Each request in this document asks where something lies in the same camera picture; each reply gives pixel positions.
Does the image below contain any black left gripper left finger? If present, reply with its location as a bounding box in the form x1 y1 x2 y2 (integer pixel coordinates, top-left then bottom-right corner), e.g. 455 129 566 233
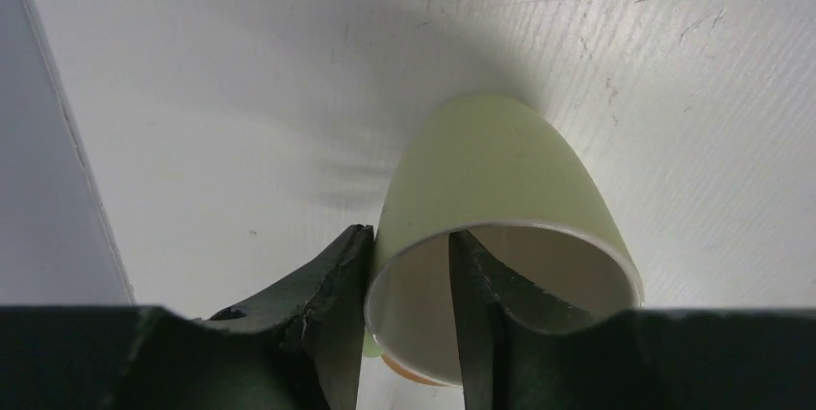
1 225 374 409

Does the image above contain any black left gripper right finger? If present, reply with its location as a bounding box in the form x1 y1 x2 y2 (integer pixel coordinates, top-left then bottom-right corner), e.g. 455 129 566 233
448 231 815 409

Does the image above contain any light green mug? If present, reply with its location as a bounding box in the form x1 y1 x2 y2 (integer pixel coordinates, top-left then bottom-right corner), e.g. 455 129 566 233
365 93 645 386

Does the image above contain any orange round coaster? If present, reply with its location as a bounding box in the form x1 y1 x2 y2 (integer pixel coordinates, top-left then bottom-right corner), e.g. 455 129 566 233
381 354 446 387

